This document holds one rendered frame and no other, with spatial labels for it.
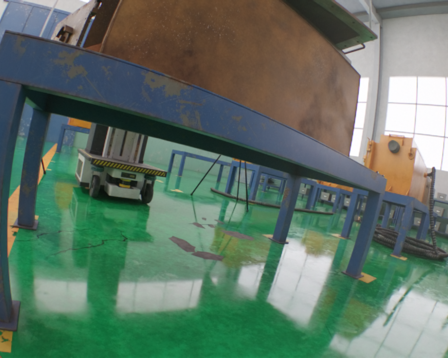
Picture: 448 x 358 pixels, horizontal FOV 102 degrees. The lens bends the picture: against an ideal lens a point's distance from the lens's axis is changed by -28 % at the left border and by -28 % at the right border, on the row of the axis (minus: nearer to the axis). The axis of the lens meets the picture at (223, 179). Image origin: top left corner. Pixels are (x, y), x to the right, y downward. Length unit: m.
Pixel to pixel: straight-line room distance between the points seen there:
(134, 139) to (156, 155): 8.22
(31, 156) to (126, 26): 0.72
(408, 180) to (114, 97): 3.05
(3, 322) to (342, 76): 1.71
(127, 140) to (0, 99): 1.93
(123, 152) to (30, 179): 1.32
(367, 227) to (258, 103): 1.02
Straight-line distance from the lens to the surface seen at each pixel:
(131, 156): 2.36
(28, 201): 1.26
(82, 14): 1.59
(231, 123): 0.64
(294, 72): 1.13
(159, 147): 10.59
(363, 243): 1.62
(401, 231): 2.87
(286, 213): 1.95
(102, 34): 1.37
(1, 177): 0.55
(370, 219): 1.61
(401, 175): 3.23
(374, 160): 3.36
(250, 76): 0.95
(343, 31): 1.50
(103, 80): 0.53
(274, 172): 4.44
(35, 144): 1.21
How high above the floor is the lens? 0.46
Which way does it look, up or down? 3 degrees down
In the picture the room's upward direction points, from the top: 13 degrees clockwise
